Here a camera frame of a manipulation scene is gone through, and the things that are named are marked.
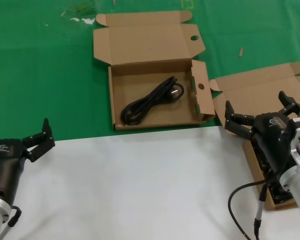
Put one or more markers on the torn clear plastic scrap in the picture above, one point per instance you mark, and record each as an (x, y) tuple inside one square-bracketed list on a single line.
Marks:
[(88, 21)]

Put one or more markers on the green table cloth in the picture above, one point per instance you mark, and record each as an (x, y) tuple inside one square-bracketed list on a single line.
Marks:
[(40, 75)]

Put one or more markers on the open brown cardboard box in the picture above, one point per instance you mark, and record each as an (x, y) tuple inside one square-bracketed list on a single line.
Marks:
[(252, 85), (145, 45)]

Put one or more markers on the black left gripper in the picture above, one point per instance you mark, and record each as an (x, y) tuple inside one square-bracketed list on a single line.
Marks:
[(5, 162)]

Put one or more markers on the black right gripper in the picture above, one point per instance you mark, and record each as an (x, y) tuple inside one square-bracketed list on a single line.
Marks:
[(270, 140)]

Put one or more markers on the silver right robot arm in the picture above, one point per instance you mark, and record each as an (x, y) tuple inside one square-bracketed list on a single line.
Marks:
[(298, 190)]

